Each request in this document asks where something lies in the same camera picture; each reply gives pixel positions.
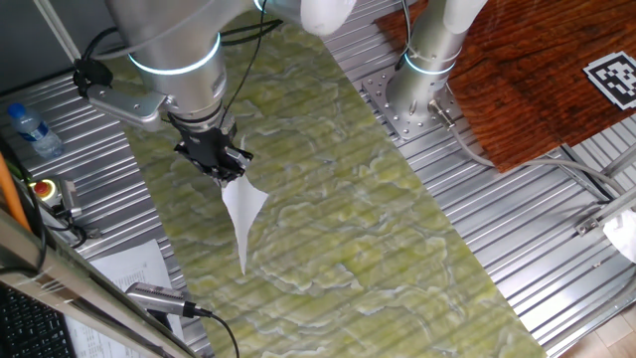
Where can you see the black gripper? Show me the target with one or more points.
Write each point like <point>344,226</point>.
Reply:
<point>201,146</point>

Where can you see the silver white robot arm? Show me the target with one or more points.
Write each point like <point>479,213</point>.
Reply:
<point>174,50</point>

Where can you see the printed white paper sheet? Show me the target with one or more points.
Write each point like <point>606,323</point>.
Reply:
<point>134,268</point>

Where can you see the green marble pattern mat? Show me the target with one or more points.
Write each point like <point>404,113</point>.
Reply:
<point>372,248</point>

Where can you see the red yellow emergency stop button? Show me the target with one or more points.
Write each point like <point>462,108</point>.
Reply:
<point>45,190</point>

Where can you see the clear plastic water bottle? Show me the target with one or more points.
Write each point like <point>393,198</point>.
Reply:
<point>37,133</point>

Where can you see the orange tube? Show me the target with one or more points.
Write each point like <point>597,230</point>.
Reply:
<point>11,194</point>

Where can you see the slanted aluminium pole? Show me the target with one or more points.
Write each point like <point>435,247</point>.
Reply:
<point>57,31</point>

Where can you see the black keyboard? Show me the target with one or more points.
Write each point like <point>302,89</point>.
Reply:
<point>30,328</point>

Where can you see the brown wooden board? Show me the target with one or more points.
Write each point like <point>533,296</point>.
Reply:
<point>522,74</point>

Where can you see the black white fiducial marker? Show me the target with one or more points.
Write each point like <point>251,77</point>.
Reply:
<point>616,79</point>

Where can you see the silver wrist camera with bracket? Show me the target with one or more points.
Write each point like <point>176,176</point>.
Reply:
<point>124,104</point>

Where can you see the silver depth camera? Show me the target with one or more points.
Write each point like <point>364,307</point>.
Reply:
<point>154,297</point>

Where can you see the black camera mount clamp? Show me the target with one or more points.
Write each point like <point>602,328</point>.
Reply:
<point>159,318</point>

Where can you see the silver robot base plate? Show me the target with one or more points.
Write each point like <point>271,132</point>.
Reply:
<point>412,126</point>

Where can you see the aluminium frame beam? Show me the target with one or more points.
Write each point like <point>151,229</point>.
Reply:
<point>74,288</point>

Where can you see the aluminium profile frame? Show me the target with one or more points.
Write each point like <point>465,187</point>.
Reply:
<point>611,209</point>

